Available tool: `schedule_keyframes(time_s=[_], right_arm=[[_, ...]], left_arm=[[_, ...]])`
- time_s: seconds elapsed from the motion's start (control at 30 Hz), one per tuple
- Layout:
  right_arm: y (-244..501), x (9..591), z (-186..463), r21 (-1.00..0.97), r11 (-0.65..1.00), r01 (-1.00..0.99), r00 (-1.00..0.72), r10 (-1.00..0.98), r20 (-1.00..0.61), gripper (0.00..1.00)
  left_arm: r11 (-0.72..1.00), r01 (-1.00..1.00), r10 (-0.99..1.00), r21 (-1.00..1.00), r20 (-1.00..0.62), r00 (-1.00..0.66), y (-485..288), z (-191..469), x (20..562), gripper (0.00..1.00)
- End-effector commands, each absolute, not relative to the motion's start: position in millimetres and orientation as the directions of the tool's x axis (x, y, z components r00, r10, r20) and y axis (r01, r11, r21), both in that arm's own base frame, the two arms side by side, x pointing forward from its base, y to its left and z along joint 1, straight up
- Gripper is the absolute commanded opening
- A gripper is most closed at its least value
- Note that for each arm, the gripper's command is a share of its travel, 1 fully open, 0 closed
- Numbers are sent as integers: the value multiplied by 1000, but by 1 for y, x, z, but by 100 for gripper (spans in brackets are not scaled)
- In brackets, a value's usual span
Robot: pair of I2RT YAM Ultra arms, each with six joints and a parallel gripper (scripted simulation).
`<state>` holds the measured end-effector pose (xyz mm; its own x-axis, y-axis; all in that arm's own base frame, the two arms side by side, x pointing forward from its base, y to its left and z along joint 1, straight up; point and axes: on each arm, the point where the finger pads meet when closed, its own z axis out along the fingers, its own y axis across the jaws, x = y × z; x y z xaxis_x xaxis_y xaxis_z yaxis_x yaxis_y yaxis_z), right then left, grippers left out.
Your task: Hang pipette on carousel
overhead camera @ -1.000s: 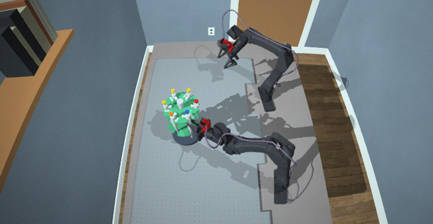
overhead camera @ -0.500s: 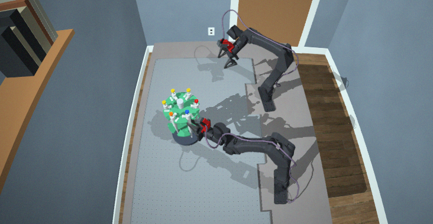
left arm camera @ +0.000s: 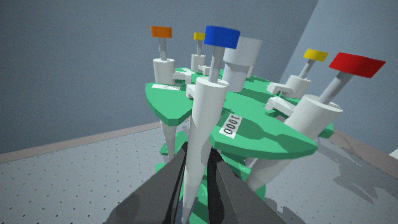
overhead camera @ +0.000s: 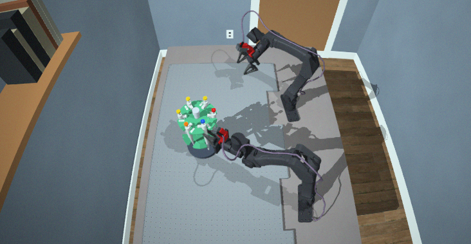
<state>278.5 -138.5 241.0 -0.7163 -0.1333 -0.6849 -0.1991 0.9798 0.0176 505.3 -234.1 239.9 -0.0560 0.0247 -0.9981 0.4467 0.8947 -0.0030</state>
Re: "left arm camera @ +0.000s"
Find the grey perforated base plate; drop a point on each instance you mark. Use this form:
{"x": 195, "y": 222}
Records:
{"x": 84, "y": 183}

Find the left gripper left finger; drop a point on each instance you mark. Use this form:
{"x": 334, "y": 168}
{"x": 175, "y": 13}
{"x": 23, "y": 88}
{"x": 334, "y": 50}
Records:
{"x": 151, "y": 203}

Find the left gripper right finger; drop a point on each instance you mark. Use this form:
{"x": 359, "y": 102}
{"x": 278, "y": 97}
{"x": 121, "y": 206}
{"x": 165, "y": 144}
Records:
{"x": 241, "y": 204}

